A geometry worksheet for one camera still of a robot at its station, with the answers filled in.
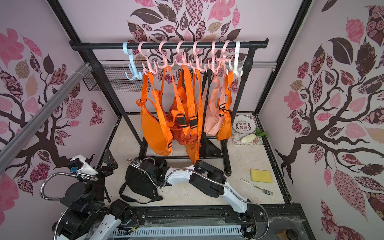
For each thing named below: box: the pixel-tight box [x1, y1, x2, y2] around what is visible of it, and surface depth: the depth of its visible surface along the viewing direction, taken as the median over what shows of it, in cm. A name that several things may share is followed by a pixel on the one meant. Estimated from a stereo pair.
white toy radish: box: [240, 133, 257, 144], surface depth 102 cm
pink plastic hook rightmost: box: [213, 40, 234, 74], surface depth 57 cm
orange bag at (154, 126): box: [136, 71, 173, 157], surface depth 71 cm
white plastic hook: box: [229, 40, 248, 77], surface depth 56 cm
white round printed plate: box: [232, 114, 257, 135], surface depth 112 cm
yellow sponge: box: [250, 168, 273, 184], surface depth 88 cm
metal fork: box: [240, 178, 274, 196], surface depth 85 cm
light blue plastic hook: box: [122, 41, 143, 80], surface depth 53 cm
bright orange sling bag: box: [216, 71, 234, 141], surface depth 71 cm
